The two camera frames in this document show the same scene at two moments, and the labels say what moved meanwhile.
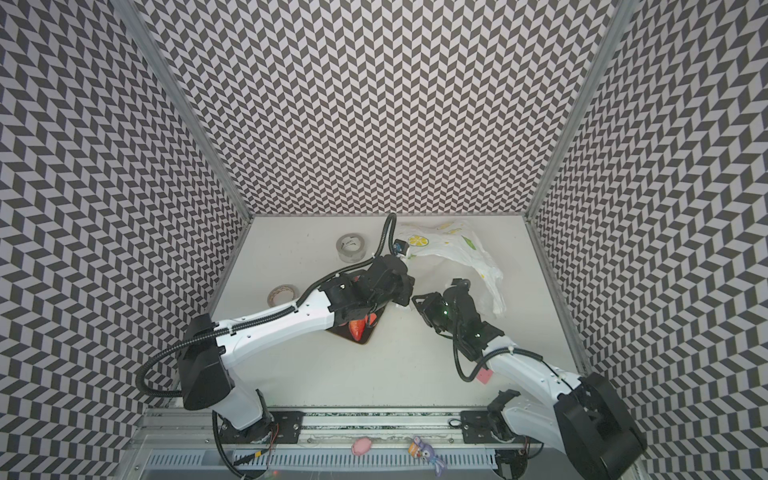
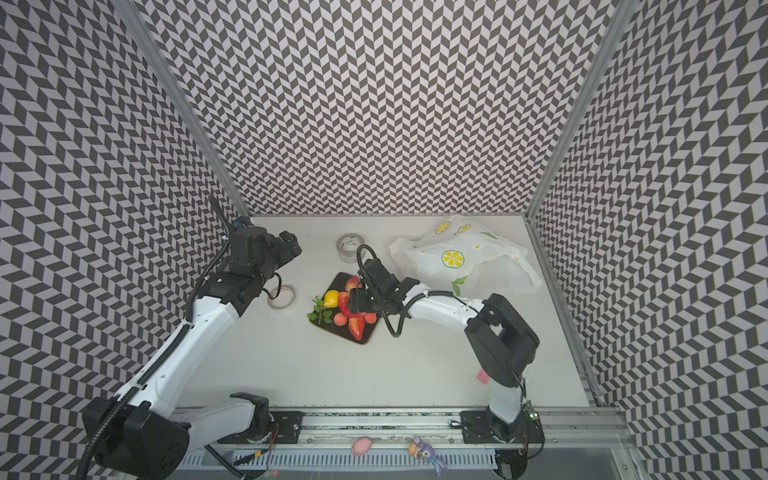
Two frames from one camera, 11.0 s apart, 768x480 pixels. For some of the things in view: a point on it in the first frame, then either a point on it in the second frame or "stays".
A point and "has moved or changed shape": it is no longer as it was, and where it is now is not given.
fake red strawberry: x=357 y=328 stays
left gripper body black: x=402 y=296 -> x=274 y=256
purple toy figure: x=426 y=453 stays
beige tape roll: x=281 y=294 stays
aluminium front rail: x=199 y=427 stays
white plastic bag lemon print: x=457 y=240 has moved or changed shape
